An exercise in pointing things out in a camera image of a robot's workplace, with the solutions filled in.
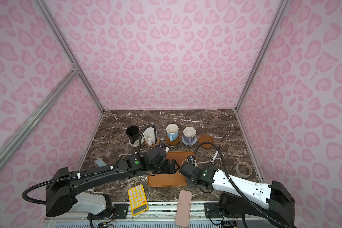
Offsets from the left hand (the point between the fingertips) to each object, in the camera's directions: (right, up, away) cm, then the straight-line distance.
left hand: (175, 169), depth 74 cm
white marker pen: (+25, +2, +18) cm, 31 cm away
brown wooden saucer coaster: (+22, +13, +27) cm, 37 cm away
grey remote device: (-46, 0, +13) cm, 48 cm away
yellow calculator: (-20, -17, +1) cm, 27 cm away
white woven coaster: (-27, +10, +23) cm, 37 cm away
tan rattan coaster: (-15, +9, +21) cm, 27 cm away
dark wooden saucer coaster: (-2, +10, +23) cm, 25 cm away
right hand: (+9, -8, +4) cm, 12 cm away
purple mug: (+9, +15, +27) cm, 32 cm away
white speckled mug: (-19, +15, +28) cm, 37 cm away
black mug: (-28, +18, +18) cm, 38 cm away
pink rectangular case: (+4, -22, +2) cm, 23 cm away
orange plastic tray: (-3, -9, +9) cm, 14 cm away
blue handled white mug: (-2, +18, +22) cm, 28 cm away
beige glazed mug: (+3, +4, -8) cm, 10 cm away
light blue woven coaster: (+8, +10, +23) cm, 26 cm away
